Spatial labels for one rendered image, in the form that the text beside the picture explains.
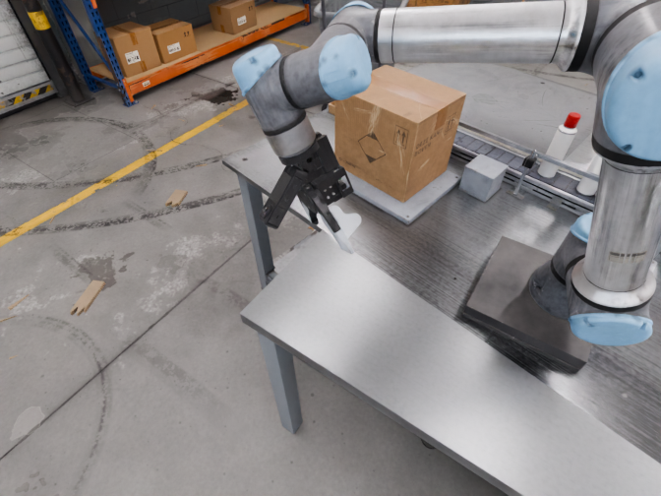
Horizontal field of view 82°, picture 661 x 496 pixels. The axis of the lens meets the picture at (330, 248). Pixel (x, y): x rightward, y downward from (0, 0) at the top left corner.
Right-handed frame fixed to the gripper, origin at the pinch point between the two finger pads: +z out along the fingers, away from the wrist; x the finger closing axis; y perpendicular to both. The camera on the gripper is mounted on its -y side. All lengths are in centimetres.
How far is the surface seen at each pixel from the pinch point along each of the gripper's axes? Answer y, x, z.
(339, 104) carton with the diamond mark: 33, 47, -5
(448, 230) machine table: 36, 15, 32
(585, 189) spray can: 77, 2, 40
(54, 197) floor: -99, 237, 14
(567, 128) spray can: 80, 10, 23
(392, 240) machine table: 20.7, 19.2, 26.7
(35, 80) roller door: -82, 381, -47
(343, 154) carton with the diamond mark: 29, 50, 10
